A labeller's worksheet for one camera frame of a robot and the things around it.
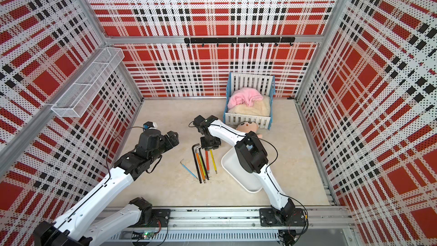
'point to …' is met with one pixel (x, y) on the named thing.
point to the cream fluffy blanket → (261, 107)
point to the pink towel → (246, 95)
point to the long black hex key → (193, 153)
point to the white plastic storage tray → (231, 162)
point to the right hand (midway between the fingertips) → (212, 147)
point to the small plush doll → (247, 126)
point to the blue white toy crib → (265, 84)
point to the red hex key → (207, 160)
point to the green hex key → (202, 166)
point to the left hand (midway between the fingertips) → (174, 137)
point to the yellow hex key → (214, 164)
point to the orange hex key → (200, 164)
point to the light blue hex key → (190, 172)
